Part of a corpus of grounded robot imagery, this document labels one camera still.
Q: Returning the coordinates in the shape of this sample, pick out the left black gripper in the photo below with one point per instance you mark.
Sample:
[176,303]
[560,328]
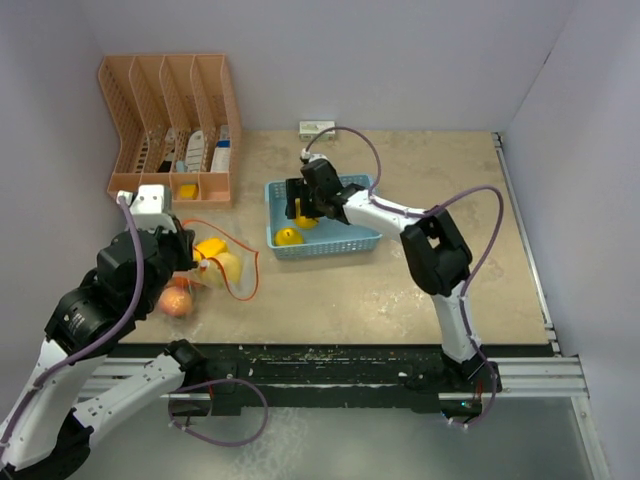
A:
[183,239]

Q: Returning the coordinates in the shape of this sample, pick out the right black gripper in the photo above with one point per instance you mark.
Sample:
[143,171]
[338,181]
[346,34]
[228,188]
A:
[298,188]

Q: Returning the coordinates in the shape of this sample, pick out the yellow bell pepper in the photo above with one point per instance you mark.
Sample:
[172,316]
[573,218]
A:
[209,248]

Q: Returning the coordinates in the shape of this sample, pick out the small yellow pear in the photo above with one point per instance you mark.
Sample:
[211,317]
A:
[288,236]

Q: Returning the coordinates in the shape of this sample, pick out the pale yellow pear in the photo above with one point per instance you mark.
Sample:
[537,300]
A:
[225,269]

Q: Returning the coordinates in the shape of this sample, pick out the clear zip bag orange zipper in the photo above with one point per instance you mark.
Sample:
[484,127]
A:
[186,284]

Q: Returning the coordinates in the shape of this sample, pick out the red yellow peach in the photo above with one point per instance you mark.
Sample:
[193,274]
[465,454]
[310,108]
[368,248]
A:
[176,302]

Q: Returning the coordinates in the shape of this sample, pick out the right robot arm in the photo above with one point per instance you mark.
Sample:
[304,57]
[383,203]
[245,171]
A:
[437,256]

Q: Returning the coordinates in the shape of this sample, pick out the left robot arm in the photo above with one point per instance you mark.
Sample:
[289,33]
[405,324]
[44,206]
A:
[49,433]

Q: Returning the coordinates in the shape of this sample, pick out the blue plastic basket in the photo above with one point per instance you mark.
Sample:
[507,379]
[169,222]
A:
[329,237]

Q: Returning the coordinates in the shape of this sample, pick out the yellow block in organizer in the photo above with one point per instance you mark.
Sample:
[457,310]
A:
[188,192]

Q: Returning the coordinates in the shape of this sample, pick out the small white green box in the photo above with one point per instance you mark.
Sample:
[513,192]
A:
[308,129]

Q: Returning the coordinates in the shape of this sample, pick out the white blue packet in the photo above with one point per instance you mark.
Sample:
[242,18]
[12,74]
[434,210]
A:
[221,158]

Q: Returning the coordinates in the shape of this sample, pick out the white striped packet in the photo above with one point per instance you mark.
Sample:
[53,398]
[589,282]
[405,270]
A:
[195,152]

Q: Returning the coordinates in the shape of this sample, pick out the black white packet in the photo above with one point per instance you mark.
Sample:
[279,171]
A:
[168,153]

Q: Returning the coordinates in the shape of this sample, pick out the orange plastic file organizer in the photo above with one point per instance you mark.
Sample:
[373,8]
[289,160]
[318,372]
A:
[178,123]

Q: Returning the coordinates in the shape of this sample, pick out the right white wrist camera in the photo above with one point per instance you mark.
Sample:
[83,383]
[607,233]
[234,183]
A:
[306,157]

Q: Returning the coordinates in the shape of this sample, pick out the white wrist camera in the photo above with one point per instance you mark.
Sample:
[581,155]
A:
[151,207]
[306,157]

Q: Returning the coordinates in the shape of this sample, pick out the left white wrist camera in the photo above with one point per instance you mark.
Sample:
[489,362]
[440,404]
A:
[151,207]

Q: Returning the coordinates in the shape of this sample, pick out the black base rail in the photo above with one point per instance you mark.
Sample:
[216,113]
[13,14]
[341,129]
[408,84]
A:
[414,377]

